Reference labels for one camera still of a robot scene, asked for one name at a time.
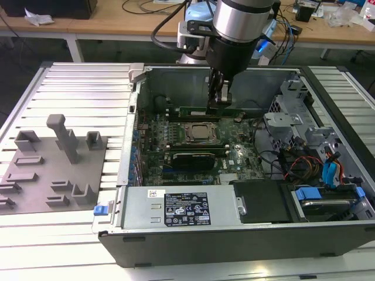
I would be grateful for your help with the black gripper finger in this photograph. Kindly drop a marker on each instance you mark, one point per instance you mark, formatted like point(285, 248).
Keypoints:
point(212, 87)
point(225, 98)

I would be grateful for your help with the green RAM stick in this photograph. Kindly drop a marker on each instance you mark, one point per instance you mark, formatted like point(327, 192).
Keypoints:
point(187, 111)

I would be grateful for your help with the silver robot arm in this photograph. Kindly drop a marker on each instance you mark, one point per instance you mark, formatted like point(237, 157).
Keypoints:
point(240, 17)

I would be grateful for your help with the black RAM slot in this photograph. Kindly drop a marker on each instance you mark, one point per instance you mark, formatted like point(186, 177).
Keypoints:
point(196, 145)
point(193, 119)
point(199, 150)

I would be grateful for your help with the white power strip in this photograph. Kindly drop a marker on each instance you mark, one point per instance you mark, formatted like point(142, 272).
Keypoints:
point(266, 59)

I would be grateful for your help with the green motherboard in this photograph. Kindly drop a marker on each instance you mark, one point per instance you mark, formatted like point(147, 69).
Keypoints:
point(231, 139)

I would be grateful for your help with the silver CPU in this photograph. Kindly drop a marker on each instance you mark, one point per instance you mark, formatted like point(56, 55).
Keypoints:
point(202, 132)

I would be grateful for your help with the grey metal drive cage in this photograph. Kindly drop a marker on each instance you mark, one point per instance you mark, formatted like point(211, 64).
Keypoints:
point(281, 121)

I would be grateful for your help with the black graphics card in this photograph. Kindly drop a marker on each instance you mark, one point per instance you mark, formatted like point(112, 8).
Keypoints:
point(193, 161)

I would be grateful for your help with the grey case latch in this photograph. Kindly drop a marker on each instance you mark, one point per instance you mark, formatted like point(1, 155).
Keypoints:
point(136, 71)

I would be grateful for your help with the silver chipset heatsink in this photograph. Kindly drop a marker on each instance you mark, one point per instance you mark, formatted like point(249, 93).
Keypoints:
point(228, 179)

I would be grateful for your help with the small black device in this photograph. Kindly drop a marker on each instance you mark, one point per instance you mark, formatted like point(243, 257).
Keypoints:
point(304, 13)

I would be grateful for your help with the black plastic bay cover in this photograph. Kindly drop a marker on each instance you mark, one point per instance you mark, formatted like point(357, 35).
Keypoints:
point(263, 202)

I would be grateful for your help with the clear plastic bags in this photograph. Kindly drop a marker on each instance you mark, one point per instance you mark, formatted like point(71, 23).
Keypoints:
point(345, 16)

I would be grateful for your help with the hard disk in blue carrier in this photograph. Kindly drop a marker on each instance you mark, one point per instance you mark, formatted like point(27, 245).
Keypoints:
point(309, 194)

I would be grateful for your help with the wooden desk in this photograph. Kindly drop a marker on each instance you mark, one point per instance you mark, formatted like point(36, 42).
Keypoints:
point(88, 26)

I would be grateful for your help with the silver power supply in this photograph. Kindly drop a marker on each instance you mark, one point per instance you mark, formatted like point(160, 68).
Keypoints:
point(140, 210)

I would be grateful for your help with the white red carton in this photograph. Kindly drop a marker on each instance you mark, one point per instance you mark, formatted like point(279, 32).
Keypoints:
point(369, 17)

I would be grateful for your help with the black PC case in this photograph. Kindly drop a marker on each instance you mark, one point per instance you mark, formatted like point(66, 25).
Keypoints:
point(234, 248)

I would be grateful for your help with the blue plastic latch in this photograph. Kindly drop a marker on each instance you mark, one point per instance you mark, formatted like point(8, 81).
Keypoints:
point(99, 210)

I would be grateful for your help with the large black box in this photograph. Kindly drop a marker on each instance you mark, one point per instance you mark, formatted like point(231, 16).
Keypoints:
point(58, 8)

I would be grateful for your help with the crumpled white paper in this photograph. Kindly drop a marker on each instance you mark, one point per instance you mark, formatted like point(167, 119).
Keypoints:
point(36, 19)

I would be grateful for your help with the grey parts rack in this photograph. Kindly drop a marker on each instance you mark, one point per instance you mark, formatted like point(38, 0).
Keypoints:
point(44, 174)

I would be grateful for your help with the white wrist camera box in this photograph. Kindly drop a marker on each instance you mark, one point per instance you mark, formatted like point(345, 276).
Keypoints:
point(183, 32)

